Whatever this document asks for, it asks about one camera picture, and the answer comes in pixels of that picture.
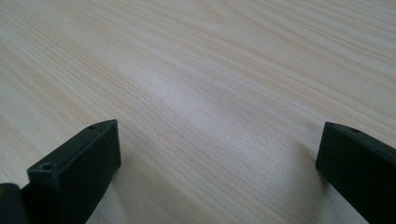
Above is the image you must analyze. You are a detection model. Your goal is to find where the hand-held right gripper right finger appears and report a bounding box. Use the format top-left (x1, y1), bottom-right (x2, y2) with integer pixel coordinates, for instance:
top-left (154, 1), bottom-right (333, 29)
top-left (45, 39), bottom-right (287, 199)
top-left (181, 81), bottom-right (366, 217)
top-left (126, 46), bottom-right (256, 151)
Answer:
top-left (315, 121), bottom-right (396, 224)

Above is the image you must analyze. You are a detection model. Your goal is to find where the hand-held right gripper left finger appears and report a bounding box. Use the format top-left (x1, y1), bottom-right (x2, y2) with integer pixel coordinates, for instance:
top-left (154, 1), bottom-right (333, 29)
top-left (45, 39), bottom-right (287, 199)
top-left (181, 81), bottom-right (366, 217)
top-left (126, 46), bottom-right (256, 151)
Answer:
top-left (20, 119), bottom-right (122, 224)

